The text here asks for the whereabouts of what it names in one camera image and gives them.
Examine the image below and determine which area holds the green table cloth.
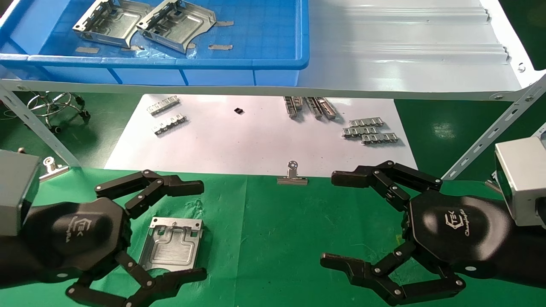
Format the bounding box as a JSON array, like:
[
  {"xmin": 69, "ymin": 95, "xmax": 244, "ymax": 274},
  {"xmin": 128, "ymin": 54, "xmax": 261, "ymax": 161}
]
[{"xmin": 0, "ymin": 166, "xmax": 546, "ymax": 307}]

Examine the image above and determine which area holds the white perforated rack post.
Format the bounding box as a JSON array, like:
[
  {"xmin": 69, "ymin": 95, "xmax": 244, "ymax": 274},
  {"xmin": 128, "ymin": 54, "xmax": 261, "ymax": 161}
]
[
  {"xmin": 441, "ymin": 76, "xmax": 546, "ymax": 181},
  {"xmin": 0, "ymin": 83, "xmax": 82, "ymax": 168}
]

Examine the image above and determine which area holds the blue plastic bin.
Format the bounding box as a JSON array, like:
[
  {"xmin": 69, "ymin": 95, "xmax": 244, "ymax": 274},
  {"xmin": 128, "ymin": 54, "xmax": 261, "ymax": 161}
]
[{"xmin": 0, "ymin": 0, "xmax": 310, "ymax": 87}]

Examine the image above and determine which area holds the silver toothed metal strip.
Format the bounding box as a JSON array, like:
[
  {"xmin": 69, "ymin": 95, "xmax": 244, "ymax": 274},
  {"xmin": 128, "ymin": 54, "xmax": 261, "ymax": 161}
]
[
  {"xmin": 361, "ymin": 133, "xmax": 399, "ymax": 145},
  {"xmin": 152, "ymin": 113, "xmax": 187, "ymax": 136},
  {"xmin": 349, "ymin": 118, "xmax": 385, "ymax": 128},
  {"xmin": 147, "ymin": 96, "xmax": 180, "ymax": 116},
  {"xmin": 342, "ymin": 126, "xmax": 378, "ymax": 139}
]

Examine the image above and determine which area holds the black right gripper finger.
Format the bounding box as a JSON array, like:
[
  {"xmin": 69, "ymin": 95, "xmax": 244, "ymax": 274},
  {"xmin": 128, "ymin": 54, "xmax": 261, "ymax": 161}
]
[
  {"xmin": 320, "ymin": 241, "xmax": 467, "ymax": 307},
  {"xmin": 331, "ymin": 160, "xmax": 443, "ymax": 212}
]

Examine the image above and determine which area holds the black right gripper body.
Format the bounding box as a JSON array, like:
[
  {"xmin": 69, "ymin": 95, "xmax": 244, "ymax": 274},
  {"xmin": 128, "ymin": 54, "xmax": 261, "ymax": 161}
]
[{"xmin": 403, "ymin": 190, "xmax": 546, "ymax": 289}]

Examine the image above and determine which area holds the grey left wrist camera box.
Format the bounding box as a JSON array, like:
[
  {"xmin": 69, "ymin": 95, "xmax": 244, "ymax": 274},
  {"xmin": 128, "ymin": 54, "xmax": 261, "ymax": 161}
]
[{"xmin": 0, "ymin": 150, "xmax": 41, "ymax": 237}]

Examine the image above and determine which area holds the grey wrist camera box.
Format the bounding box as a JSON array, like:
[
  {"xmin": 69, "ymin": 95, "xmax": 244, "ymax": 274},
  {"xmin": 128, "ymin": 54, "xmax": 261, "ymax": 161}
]
[
  {"xmin": 494, "ymin": 136, "xmax": 546, "ymax": 228},
  {"xmin": 0, "ymin": 150, "xmax": 41, "ymax": 237}
]

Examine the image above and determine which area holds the white metal shelf rack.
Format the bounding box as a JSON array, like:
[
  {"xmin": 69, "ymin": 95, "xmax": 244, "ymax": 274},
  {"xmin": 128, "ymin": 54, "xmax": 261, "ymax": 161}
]
[{"xmin": 0, "ymin": 0, "xmax": 546, "ymax": 102}]

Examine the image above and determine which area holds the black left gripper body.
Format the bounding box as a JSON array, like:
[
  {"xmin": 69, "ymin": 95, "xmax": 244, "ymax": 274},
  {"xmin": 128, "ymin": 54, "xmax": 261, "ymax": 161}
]
[{"xmin": 0, "ymin": 198, "xmax": 131, "ymax": 286}]

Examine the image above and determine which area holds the stamped sheet metal bracket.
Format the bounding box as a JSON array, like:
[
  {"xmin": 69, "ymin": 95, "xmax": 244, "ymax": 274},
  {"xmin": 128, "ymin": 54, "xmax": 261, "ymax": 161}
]
[
  {"xmin": 72, "ymin": 0, "xmax": 153, "ymax": 49},
  {"xmin": 138, "ymin": 216, "xmax": 205, "ymax": 272},
  {"xmin": 135, "ymin": 0, "xmax": 217, "ymax": 54}
]

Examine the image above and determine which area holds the chrome stool base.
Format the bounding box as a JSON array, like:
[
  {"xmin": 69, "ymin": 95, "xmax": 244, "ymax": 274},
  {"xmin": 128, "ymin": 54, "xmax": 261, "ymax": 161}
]
[{"xmin": 26, "ymin": 91, "xmax": 91, "ymax": 134}]

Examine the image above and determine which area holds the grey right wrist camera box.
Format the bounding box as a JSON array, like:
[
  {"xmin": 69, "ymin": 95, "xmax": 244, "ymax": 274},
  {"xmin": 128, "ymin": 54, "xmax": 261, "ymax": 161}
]
[{"xmin": 494, "ymin": 136, "xmax": 546, "ymax": 228}]

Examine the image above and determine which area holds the clear plastic film sheet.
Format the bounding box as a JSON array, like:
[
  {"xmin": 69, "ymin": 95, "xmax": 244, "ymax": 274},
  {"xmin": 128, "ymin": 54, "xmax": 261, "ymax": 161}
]
[{"xmin": 123, "ymin": 41, "xmax": 199, "ymax": 59}]

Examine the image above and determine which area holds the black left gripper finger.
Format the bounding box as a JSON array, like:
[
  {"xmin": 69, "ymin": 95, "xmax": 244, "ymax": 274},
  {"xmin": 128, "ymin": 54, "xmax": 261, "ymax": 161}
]
[
  {"xmin": 66, "ymin": 251, "xmax": 209, "ymax": 307},
  {"xmin": 95, "ymin": 169, "xmax": 205, "ymax": 220}
]

